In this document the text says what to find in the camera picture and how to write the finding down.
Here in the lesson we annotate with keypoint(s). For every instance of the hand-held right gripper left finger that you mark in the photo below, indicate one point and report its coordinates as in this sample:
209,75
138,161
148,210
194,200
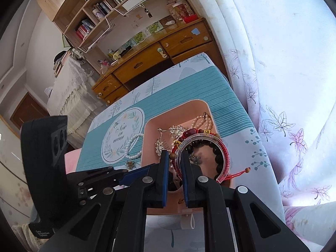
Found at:
164,181

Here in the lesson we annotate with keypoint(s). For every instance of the green white drawer hook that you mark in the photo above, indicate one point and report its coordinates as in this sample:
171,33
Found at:
162,53

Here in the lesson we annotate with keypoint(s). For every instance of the row of red books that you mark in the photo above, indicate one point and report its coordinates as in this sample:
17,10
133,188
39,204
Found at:
85,29

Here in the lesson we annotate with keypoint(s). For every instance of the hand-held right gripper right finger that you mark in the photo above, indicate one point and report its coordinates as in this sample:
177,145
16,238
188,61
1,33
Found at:
185,182

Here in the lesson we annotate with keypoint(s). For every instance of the wooden bookshelf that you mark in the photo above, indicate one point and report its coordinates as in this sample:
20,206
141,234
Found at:
60,0

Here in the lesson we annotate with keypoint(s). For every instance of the red box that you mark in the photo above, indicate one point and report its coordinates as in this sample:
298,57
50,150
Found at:
190,18

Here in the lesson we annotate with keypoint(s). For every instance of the black flashlight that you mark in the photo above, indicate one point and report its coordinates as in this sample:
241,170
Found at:
125,50

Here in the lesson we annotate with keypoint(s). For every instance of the row of pale books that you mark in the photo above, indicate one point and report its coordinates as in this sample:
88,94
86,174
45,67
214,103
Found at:
113,1

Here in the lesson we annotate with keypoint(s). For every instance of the white lace cover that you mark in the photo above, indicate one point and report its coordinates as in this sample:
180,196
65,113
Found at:
71,94

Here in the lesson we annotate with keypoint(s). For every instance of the brown wooden door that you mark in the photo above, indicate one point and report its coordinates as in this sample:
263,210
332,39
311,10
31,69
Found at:
29,110

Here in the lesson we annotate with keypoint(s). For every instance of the wooden desk with drawers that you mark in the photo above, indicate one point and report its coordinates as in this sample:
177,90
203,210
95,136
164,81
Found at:
139,63

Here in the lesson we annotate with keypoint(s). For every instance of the white tube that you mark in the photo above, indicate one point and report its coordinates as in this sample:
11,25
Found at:
170,22

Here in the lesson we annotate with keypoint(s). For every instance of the white floral wardrobe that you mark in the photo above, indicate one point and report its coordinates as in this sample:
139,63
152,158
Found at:
13,176

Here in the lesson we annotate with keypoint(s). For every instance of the stack of books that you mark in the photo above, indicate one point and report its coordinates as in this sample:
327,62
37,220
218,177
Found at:
61,63

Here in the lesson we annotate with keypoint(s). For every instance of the pink blanket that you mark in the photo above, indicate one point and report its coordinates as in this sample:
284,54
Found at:
71,160

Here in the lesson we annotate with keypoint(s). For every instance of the white leaf print curtain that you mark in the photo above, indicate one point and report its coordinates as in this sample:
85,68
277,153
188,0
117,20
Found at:
275,57

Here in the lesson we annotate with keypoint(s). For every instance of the floral pillow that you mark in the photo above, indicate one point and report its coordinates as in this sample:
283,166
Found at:
309,225

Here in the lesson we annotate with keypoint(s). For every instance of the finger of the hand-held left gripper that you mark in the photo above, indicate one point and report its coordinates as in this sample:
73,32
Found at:
99,176
136,173

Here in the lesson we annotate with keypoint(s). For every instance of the pink paper box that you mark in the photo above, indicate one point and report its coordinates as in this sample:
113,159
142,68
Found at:
168,120

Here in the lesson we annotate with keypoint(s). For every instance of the white mug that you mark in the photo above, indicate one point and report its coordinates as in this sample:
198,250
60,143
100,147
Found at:
97,13

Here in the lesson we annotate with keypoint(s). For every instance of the tree print tablecloth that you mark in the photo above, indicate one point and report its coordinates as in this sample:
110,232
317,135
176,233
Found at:
231,97

